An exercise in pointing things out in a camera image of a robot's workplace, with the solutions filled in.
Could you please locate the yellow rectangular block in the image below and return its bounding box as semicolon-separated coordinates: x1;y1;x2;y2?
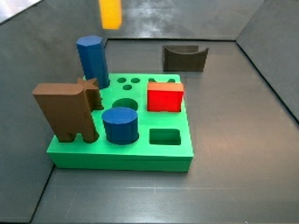
98;0;122;30

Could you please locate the dark grey curved block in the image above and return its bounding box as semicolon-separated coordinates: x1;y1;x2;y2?
162;45;209;72

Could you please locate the blue octagonal prism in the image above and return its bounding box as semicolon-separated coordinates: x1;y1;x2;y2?
76;35;109;89

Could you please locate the red cube block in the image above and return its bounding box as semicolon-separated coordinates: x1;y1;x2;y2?
146;82;184;112

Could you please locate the brown arch-footed block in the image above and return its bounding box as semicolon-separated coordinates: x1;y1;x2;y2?
31;83;98;143

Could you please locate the green shape sorter board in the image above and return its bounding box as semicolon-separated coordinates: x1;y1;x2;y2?
46;73;193;172

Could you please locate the brown star prism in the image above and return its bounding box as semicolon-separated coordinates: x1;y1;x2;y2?
77;78;104;111

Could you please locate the blue cylinder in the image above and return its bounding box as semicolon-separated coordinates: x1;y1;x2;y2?
101;107;138;145

